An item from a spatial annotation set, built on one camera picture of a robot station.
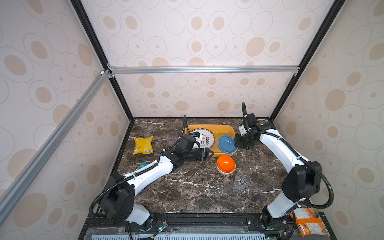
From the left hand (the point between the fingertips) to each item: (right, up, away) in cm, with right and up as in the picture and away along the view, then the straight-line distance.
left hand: (213, 152), depth 77 cm
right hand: (+14, +4, +9) cm, 17 cm away
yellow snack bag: (-44, +2, +23) cm, 50 cm away
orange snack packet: (+46, -33, -6) cm, 57 cm away
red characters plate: (0, +6, +26) cm, 27 cm away
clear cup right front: (+18, -18, +10) cm, 28 cm away
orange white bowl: (+9, -9, +13) cm, 18 cm away
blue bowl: (+9, +3, +10) cm, 14 cm away
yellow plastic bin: (+8, +12, +35) cm, 37 cm away
